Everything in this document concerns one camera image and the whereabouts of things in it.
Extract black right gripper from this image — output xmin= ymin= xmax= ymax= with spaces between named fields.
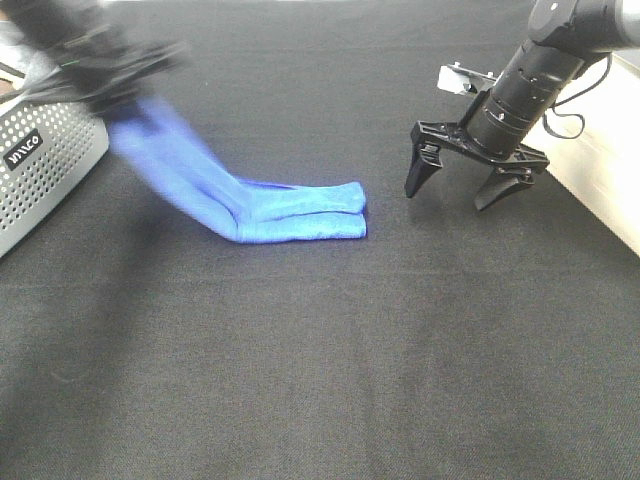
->
xmin=404 ymin=90 xmax=549 ymax=211

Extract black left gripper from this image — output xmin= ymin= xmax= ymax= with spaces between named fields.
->
xmin=29 ymin=28 xmax=186 ymax=116

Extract blue microfiber towel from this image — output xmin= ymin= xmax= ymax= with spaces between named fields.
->
xmin=106 ymin=97 xmax=367 ymax=244

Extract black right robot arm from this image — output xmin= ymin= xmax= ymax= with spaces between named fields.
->
xmin=404 ymin=1 xmax=639 ymax=211

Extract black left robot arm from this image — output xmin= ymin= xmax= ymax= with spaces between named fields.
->
xmin=1 ymin=1 xmax=184 ymax=116

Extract grey perforated plastic basket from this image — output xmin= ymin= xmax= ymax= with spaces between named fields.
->
xmin=0 ymin=19 xmax=111 ymax=259

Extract white plastic storage box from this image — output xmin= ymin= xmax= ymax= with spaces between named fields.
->
xmin=525 ymin=55 xmax=639 ymax=252

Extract black table cover cloth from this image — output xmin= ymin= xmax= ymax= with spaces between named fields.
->
xmin=1 ymin=1 xmax=639 ymax=479

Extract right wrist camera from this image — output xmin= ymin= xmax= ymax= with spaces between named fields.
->
xmin=437 ymin=62 xmax=500 ymax=96

